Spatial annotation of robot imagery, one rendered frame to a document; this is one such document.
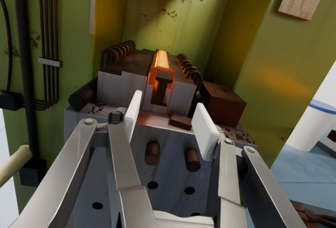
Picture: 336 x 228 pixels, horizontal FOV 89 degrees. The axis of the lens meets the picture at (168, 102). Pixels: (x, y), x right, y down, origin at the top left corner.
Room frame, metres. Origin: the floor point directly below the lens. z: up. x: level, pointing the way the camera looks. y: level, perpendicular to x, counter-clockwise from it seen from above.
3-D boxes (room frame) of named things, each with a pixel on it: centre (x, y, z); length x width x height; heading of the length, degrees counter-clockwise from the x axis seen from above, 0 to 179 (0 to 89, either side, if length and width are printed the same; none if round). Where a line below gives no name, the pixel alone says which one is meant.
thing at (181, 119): (0.31, -0.04, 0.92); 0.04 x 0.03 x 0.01; 84
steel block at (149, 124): (0.56, 0.02, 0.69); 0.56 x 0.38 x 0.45; 7
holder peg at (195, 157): (0.27, -0.07, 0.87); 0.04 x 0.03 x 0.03; 7
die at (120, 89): (0.54, 0.08, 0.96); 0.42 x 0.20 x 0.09; 7
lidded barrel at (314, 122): (2.35, -1.99, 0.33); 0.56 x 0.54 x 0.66; 17
